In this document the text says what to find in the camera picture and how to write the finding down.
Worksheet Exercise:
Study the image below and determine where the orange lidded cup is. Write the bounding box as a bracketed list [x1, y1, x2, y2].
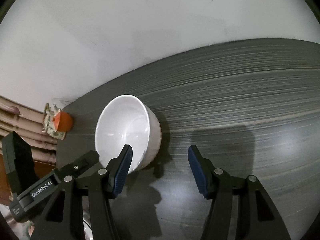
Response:
[53, 111, 73, 132]

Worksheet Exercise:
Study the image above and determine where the white bowl blue base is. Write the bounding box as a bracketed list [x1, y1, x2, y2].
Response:
[94, 95, 162, 173]

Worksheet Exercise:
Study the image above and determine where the beige patterned curtain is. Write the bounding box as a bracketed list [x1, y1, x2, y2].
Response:
[1, 96, 57, 165]

